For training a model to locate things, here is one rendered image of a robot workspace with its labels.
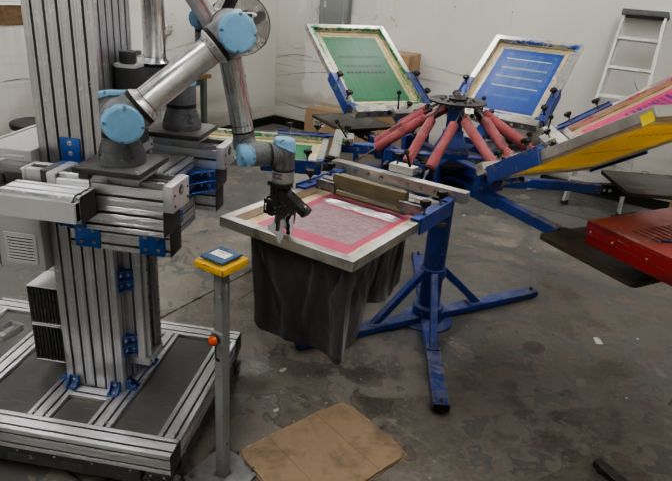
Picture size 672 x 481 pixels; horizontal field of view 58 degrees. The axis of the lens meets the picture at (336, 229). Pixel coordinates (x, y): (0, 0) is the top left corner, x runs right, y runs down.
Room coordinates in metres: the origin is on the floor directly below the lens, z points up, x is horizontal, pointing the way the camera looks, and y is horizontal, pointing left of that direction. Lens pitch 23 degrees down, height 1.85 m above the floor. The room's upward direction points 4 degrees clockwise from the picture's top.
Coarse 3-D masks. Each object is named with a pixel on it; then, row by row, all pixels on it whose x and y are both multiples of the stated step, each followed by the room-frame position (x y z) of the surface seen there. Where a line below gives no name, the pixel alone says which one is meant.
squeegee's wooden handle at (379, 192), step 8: (336, 176) 2.49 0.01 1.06; (344, 176) 2.47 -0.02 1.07; (336, 184) 2.48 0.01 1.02; (344, 184) 2.46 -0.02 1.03; (352, 184) 2.44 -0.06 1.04; (360, 184) 2.42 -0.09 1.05; (368, 184) 2.40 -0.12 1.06; (376, 184) 2.39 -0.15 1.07; (352, 192) 2.44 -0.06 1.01; (360, 192) 2.42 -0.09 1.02; (368, 192) 2.40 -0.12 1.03; (376, 192) 2.38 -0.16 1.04; (384, 192) 2.36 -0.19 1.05; (392, 192) 2.34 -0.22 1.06; (400, 192) 2.32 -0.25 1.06; (408, 192) 2.32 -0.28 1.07; (384, 200) 2.36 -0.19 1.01; (392, 200) 2.34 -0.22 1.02
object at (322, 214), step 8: (320, 200) 2.43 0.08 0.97; (344, 200) 2.46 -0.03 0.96; (352, 200) 2.46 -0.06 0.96; (312, 208) 2.32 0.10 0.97; (320, 208) 2.33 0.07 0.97; (328, 208) 2.34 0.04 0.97; (336, 208) 2.35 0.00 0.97; (296, 216) 2.21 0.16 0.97; (312, 216) 2.23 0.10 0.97; (320, 216) 2.24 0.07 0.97; (328, 216) 2.24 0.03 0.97; (336, 216) 2.25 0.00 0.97; (344, 216) 2.26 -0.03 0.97; (264, 224) 2.10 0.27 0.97; (296, 224) 2.13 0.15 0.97; (304, 224) 2.14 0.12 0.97; (312, 224) 2.14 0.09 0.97; (320, 224) 2.15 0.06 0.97; (296, 232) 2.05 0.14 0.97; (304, 232) 2.06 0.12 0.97
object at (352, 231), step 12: (348, 216) 2.26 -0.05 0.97; (360, 216) 2.27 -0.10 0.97; (396, 216) 2.31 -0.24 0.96; (408, 216) 2.32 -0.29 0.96; (324, 228) 2.11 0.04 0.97; (336, 228) 2.12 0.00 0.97; (348, 228) 2.13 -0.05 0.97; (360, 228) 2.14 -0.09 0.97; (372, 228) 2.15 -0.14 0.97; (384, 228) 2.16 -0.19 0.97; (312, 240) 1.99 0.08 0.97; (324, 240) 2.00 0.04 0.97; (336, 240) 2.00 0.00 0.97; (348, 240) 2.01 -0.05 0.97; (360, 240) 2.02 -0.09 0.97; (348, 252) 1.91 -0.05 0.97
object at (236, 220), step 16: (304, 192) 2.45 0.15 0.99; (256, 208) 2.18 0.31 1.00; (224, 224) 2.05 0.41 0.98; (240, 224) 2.01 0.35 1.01; (256, 224) 2.01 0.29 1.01; (416, 224) 2.15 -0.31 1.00; (272, 240) 1.93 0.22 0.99; (288, 240) 1.89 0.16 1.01; (304, 240) 1.90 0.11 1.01; (384, 240) 1.96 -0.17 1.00; (400, 240) 2.04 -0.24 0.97; (320, 256) 1.82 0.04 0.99; (336, 256) 1.79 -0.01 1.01; (352, 256) 1.80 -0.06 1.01; (368, 256) 1.84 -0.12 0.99; (352, 272) 1.75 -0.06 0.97
